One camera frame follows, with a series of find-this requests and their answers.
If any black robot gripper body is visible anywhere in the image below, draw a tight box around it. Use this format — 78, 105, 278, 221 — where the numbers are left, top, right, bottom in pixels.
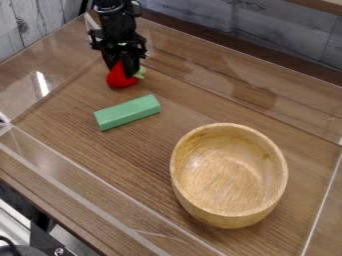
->
88, 29, 147, 58

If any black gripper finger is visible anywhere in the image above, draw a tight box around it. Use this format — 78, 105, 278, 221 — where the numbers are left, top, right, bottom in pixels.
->
102, 48, 122, 69
122, 52, 140, 77

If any red plush fruit green leaf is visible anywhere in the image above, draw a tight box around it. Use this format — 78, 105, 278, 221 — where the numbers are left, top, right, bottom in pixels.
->
106, 61, 146, 88

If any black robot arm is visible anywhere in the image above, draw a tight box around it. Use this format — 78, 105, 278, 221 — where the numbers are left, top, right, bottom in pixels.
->
88, 0, 147, 77

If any green rectangular block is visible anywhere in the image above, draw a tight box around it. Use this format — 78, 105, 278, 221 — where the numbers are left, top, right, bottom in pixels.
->
94, 95, 162, 131

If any wooden bowl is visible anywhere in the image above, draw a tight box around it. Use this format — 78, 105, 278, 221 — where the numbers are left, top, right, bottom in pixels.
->
170, 123, 289, 229

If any clear acrylic tray enclosure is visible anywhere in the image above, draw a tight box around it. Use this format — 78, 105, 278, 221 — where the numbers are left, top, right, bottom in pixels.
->
0, 20, 342, 256

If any black metal bracket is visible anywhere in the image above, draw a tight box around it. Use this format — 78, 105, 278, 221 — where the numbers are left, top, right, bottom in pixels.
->
30, 223, 78, 256

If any black cable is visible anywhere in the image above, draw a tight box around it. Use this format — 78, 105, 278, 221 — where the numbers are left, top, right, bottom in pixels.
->
0, 235, 24, 256

